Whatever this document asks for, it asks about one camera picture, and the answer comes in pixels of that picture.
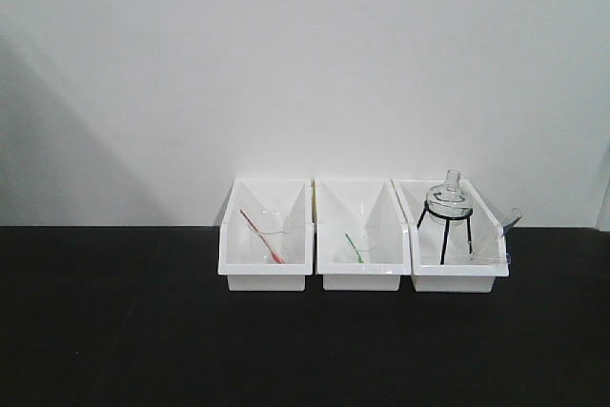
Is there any glass beaker in left bin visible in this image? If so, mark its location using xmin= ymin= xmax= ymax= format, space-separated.
xmin=245 ymin=210 xmax=289 ymax=264

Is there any glass beaker in bin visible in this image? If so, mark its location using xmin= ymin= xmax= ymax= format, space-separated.
xmin=245 ymin=210 xmax=289 ymax=264
xmin=334 ymin=231 xmax=376 ymax=264

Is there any glass beaker in middle bin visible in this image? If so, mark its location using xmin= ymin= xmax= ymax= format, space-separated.
xmin=334 ymin=231 xmax=376 ymax=264

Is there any left white storage bin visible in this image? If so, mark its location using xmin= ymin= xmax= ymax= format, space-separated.
xmin=217 ymin=178 xmax=315 ymax=292

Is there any white storage bin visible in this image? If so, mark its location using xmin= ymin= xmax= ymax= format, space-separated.
xmin=392 ymin=179 xmax=510 ymax=293
xmin=314 ymin=179 xmax=411 ymax=292
xmin=217 ymin=178 xmax=315 ymax=292

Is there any red stirring rod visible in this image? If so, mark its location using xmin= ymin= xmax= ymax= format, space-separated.
xmin=239 ymin=209 xmax=286 ymax=264

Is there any middle white storage bin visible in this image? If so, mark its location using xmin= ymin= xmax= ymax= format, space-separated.
xmin=314 ymin=179 xmax=411 ymax=292

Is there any green stirring rod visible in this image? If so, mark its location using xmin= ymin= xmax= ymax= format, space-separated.
xmin=344 ymin=233 xmax=365 ymax=264

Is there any round-bottom glass flask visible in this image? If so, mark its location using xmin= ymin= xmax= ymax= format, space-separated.
xmin=426 ymin=170 xmax=474 ymax=225

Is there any right white storage bin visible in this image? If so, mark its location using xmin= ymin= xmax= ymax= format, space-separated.
xmin=392 ymin=179 xmax=510 ymax=293

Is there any clear glass test tube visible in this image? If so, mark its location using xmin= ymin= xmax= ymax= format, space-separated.
xmin=498 ymin=208 xmax=523 ymax=238

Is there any black wire tripod stand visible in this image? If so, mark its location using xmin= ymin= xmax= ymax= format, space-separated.
xmin=417 ymin=201 xmax=474 ymax=265

